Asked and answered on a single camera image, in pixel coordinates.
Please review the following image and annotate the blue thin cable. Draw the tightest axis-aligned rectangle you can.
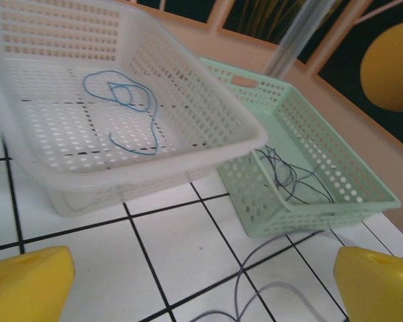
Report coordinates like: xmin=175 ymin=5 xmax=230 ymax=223
xmin=83 ymin=69 xmax=161 ymax=157

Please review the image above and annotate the white plastic basket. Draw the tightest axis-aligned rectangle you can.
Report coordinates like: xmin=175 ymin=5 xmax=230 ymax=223
xmin=0 ymin=0 xmax=269 ymax=219

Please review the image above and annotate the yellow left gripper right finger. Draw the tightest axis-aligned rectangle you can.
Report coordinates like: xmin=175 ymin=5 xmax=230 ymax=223
xmin=332 ymin=246 xmax=403 ymax=322

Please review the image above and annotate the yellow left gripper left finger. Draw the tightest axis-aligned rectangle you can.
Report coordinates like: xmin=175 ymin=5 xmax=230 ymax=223
xmin=0 ymin=246 xmax=76 ymax=322

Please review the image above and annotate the dark purple thin cable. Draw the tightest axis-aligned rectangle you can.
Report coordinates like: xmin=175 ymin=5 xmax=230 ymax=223
xmin=193 ymin=233 xmax=403 ymax=322

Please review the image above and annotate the mint green plastic basket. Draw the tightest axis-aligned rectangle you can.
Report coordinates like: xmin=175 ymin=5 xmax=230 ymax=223
xmin=197 ymin=56 xmax=402 ymax=239

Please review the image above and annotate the aluminium right corner post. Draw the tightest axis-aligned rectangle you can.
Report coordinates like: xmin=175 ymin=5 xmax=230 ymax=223
xmin=263 ymin=0 xmax=327 ymax=78

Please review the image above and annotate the black thin cable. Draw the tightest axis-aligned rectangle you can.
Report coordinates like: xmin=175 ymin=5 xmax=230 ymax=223
xmin=265 ymin=147 xmax=335 ymax=205
xmin=255 ymin=146 xmax=335 ymax=205

